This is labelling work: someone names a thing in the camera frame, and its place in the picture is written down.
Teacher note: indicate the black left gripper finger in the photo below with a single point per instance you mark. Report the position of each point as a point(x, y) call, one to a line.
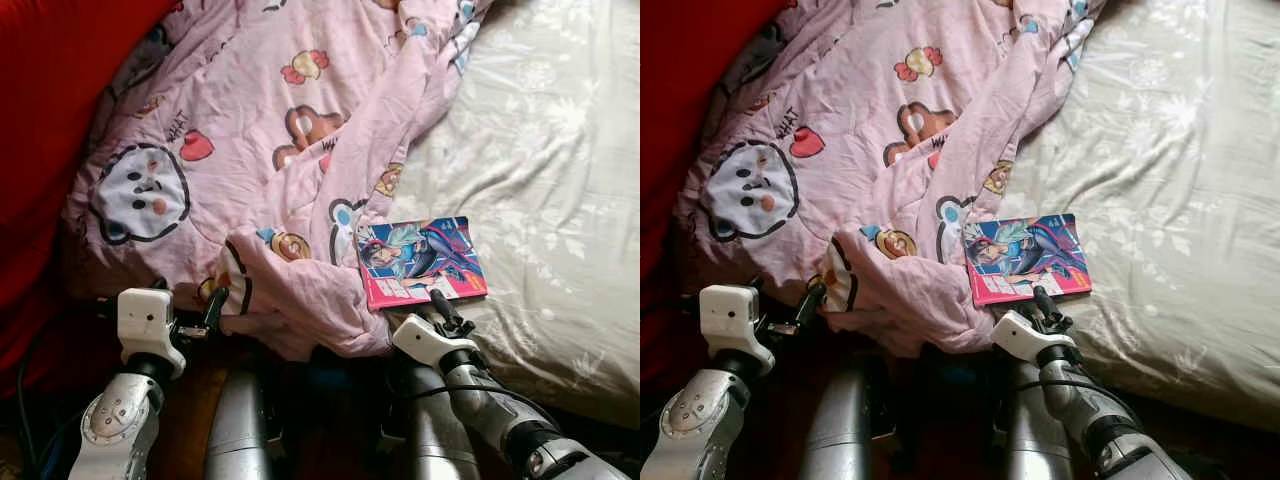
point(217, 310)
point(812, 305)

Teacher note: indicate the pink cartoon print blanket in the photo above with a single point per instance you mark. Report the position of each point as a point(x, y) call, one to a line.
point(250, 110)
point(860, 110)

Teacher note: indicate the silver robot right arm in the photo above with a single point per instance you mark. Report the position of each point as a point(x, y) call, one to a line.
point(510, 420)
point(1100, 420)

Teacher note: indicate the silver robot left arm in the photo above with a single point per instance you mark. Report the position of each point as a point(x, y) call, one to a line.
point(695, 425)
point(115, 425)

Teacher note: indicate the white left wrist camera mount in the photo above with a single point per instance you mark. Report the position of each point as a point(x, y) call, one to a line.
point(732, 322)
point(148, 325)

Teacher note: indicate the silver robot right leg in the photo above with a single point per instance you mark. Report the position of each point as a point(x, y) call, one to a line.
point(425, 430)
point(1035, 435)

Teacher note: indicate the colourful manga book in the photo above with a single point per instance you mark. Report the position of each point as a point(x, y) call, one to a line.
point(1025, 258)
point(420, 260)

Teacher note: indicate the silver robot left leg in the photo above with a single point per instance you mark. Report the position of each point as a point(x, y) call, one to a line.
point(845, 425)
point(240, 425)

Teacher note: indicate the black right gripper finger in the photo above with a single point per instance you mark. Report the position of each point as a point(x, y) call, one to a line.
point(445, 306)
point(1046, 302)

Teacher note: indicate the beige floral bed sheet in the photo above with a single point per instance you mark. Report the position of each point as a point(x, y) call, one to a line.
point(560, 170)
point(1180, 170)

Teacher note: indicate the silver robot leg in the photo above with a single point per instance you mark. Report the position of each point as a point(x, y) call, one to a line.
point(240, 425)
point(1035, 435)
point(425, 430)
point(845, 425)

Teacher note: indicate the red cushion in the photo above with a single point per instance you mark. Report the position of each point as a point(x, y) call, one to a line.
point(690, 150)
point(50, 150)

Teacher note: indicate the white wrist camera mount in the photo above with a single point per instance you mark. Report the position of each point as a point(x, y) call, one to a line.
point(148, 325)
point(1028, 336)
point(732, 322)
point(430, 340)

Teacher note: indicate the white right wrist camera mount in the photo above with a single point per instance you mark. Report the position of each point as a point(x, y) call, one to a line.
point(430, 340)
point(1028, 336)

